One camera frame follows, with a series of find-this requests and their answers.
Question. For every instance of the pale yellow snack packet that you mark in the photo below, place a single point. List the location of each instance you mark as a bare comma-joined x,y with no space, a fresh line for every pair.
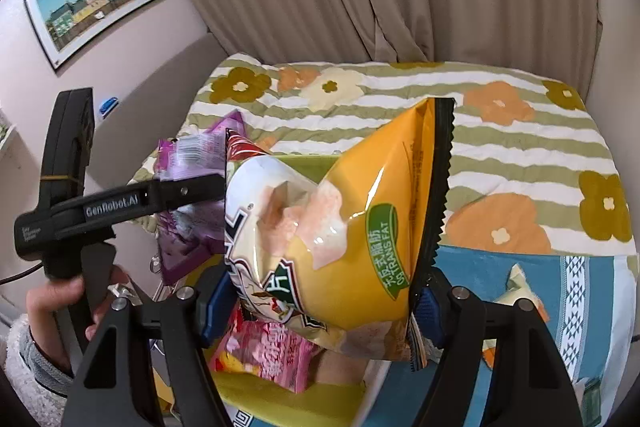
520,284

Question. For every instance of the blue patterned tablecloth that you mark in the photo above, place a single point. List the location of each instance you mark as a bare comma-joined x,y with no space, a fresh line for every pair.
475,267

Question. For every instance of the purple snack packet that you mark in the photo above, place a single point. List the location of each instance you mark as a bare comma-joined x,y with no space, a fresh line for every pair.
187,157

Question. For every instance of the yellow chip bag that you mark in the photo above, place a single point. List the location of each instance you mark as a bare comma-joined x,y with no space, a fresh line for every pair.
350,232

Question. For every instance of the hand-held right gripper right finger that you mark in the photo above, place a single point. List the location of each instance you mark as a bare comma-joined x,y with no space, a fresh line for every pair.
430,312

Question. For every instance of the maroon snack packet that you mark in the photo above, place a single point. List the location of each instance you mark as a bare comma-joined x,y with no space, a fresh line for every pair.
245,147

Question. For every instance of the framed houses wall picture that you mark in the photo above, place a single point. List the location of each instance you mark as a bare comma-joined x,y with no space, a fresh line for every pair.
95,2

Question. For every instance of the person's left hand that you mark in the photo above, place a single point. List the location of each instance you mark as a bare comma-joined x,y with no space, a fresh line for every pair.
55,312

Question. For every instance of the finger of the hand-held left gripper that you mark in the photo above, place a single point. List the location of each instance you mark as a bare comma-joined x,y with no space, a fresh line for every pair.
185,194

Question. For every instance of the grey bed headboard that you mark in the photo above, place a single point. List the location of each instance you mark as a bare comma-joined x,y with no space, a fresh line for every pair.
150,122

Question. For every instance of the floral striped blanket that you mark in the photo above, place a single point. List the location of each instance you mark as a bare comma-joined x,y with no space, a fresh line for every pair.
500,157

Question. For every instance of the person's left forearm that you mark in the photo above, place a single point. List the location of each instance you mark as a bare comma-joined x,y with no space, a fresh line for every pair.
30,382

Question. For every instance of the pink snack packet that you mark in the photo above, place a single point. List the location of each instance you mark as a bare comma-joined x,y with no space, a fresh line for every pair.
270,349

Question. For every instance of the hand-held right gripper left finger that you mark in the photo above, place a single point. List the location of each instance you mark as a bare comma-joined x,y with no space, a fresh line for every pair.
212,314

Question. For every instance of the blue and white small object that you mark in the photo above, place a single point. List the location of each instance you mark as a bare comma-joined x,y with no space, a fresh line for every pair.
108,105

